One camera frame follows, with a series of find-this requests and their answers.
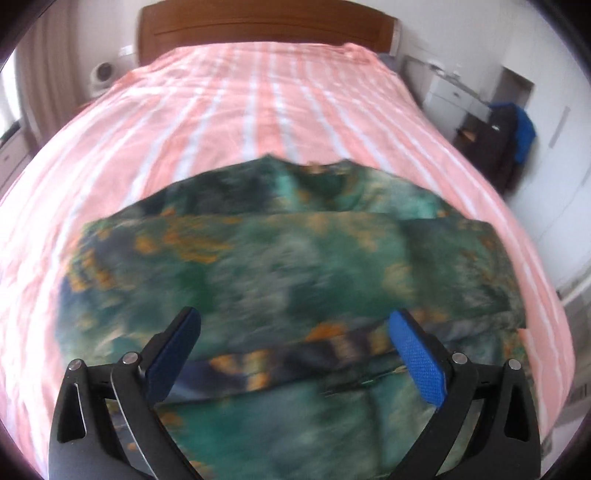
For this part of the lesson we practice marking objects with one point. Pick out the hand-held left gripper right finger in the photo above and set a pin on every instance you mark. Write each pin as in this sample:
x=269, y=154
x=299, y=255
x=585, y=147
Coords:
x=418, y=357

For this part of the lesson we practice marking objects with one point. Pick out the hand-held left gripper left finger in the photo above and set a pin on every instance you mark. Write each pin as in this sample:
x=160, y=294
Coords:
x=173, y=353

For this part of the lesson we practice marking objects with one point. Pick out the green printed jacket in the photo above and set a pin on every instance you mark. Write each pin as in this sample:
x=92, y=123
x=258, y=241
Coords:
x=295, y=267

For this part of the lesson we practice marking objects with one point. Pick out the black jacket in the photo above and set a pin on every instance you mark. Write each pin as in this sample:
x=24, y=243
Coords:
x=501, y=147

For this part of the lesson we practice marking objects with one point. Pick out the dark chair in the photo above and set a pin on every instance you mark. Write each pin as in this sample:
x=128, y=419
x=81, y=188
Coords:
x=471, y=136

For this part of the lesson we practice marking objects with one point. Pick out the blue jacket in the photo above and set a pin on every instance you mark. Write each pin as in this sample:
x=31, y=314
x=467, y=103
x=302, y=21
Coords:
x=524, y=131

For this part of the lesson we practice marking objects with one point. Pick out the white low cabinet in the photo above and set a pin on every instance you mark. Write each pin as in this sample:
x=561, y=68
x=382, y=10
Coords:
x=11, y=157

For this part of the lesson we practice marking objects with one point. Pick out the white wardrobe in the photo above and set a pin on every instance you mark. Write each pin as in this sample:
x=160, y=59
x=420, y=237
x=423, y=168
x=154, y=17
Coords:
x=554, y=138

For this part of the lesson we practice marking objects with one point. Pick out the pink striped bed sheet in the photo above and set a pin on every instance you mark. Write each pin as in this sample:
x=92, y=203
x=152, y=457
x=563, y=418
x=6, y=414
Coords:
x=231, y=101

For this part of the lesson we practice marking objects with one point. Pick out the white desk with drawers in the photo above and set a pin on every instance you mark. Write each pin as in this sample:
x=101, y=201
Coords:
x=448, y=94

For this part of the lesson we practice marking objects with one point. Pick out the small white fan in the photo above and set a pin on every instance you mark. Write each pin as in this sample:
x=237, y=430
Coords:
x=101, y=78

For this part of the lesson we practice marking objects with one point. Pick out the grey pillow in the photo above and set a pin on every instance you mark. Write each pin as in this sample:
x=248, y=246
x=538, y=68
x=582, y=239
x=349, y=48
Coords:
x=388, y=61

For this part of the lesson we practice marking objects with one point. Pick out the beige curtain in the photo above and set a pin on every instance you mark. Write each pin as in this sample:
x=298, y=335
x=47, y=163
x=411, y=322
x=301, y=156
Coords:
x=46, y=83

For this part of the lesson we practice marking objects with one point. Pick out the wooden headboard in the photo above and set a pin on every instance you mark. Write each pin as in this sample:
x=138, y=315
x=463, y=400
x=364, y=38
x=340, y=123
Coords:
x=258, y=23

